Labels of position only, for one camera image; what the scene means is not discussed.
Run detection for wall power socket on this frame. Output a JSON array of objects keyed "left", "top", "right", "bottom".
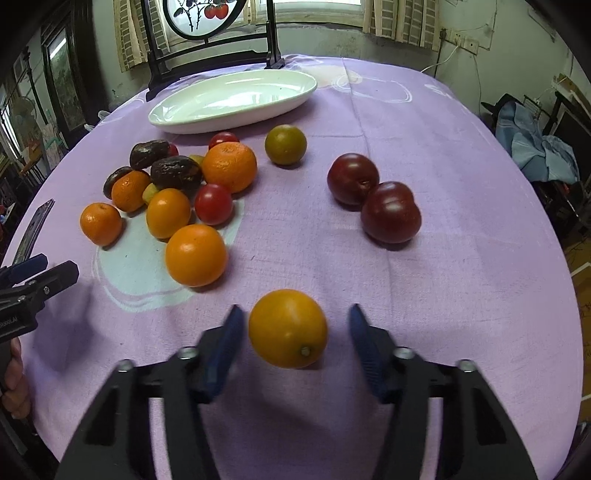
[{"left": 440, "top": 29, "right": 480, "bottom": 55}]

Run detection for black framed round screen ornament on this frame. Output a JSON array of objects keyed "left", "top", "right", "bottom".
[{"left": 140, "top": 1, "right": 286, "bottom": 101}]

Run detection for small orange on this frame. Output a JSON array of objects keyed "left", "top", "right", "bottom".
[
  {"left": 79, "top": 203, "right": 123, "bottom": 247},
  {"left": 111, "top": 170, "right": 151, "bottom": 213},
  {"left": 146, "top": 188, "right": 191, "bottom": 240}
]

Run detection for dark wooden cabinet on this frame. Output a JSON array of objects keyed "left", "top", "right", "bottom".
[{"left": 40, "top": 0, "right": 108, "bottom": 147}]

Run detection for person's left hand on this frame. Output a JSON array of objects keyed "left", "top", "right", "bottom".
[{"left": 1, "top": 337, "right": 31, "bottom": 420}]

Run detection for beige curtain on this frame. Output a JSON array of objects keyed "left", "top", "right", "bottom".
[
  {"left": 113, "top": 0, "right": 169, "bottom": 72},
  {"left": 362, "top": 0, "right": 441, "bottom": 51}
]

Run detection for purple tablecloth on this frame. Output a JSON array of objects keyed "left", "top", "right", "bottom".
[{"left": 22, "top": 56, "right": 583, "bottom": 479}]

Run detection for yellow-orange lemon-like fruit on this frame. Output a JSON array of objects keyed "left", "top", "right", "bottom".
[{"left": 249, "top": 289, "right": 329, "bottom": 369}]

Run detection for large textured orange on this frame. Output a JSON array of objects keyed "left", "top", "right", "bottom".
[{"left": 200, "top": 142, "right": 257, "bottom": 194}]

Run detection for beige curtain right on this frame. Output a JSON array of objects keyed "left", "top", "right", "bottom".
[{"left": 362, "top": 0, "right": 441, "bottom": 51}]

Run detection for red cherry tomato back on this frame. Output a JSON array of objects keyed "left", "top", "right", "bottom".
[{"left": 208, "top": 131, "right": 239, "bottom": 149}]

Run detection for small yellow-green fruit back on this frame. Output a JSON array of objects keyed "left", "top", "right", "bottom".
[{"left": 189, "top": 154, "right": 204, "bottom": 165}]

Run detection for red cherry tomato hidden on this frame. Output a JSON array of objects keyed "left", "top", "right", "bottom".
[{"left": 168, "top": 144, "right": 179, "bottom": 157}]

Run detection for white oval plate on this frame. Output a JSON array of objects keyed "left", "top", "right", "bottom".
[{"left": 148, "top": 69, "right": 318, "bottom": 135}]

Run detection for red cherry tomato front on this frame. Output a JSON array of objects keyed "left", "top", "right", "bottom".
[{"left": 194, "top": 184, "right": 233, "bottom": 226}]

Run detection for small yellow-green fruit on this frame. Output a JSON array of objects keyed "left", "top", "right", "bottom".
[
  {"left": 142, "top": 183, "right": 159, "bottom": 205},
  {"left": 189, "top": 154, "right": 204, "bottom": 165}
]

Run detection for white power cable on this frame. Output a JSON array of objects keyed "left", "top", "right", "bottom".
[{"left": 419, "top": 41, "right": 463, "bottom": 76}]

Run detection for orange fruit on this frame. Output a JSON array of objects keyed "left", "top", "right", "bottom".
[{"left": 165, "top": 224, "right": 228, "bottom": 288}]

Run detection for green-yellow plum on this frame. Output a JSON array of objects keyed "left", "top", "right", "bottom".
[{"left": 264, "top": 124, "right": 308, "bottom": 166}]

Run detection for dark passion fruit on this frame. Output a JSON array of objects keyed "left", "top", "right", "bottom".
[
  {"left": 129, "top": 140, "right": 171, "bottom": 170},
  {"left": 103, "top": 166, "right": 132, "bottom": 200},
  {"left": 150, "top": 155, "right": 204, "bottom": 190}
]

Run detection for dark red plum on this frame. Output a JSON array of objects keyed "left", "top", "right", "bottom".
[
  {"left": 327, "top": 153, "right": 380, "bottom": 207},
  {"left": 361, "top": 181, "right": 422, "bottom": 244}
]

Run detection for beige curtain left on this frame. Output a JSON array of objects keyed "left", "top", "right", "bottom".
[{"left": 113, "top": 0, "right": 169, "bottom": 72}]

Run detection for red cherry tomato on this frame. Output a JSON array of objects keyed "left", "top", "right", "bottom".
[
  {"left": 208, "top": 131, "right": 239, "bottom": 149},
  {"left": 194, "top": 184, "right": 233, "bottom": 226}
]

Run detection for blue clothes on chair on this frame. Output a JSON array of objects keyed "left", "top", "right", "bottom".
[{"left": 495, "top": 101, "right": 580, "bottom": 185}]

